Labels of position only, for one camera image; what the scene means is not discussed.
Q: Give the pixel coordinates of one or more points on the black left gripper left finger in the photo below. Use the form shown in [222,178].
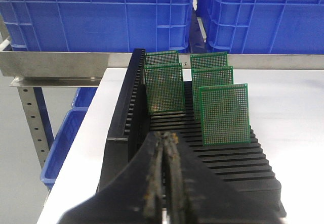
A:
[134,196]

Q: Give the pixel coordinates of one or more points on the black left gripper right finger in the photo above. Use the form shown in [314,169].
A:
[199,196]

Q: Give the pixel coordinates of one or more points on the black slotted board rack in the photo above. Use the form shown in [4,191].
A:
[243,167]

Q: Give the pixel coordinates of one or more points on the green perforated circuit board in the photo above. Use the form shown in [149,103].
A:
[164,88]
[210,76]
[164,57]
[207,60]
[224,114]

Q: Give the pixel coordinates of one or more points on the lower blue plastic crate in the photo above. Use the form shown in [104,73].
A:
[66,134]

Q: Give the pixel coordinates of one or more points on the blue plastic crate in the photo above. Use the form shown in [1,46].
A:
[263,26]
[66,134]
[97,25]

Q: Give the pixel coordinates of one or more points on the steel perforated table leg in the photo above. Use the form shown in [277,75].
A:
[34,106]

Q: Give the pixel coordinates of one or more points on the centre blue plastic crate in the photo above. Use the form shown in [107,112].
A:
[263,26]

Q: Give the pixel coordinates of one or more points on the left blue plastic crate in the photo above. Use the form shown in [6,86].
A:
[97,25]

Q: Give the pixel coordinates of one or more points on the steel table edge rail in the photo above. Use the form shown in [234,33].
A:
[72,69]

